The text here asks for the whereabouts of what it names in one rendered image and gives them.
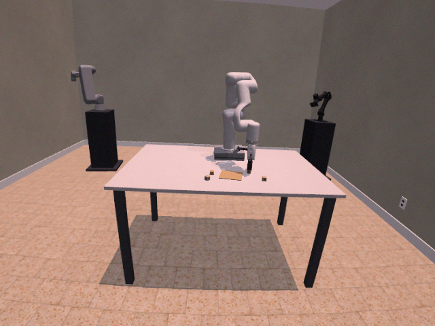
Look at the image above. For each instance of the orange flat mat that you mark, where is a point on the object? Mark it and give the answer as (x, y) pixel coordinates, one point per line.
(233, 175)

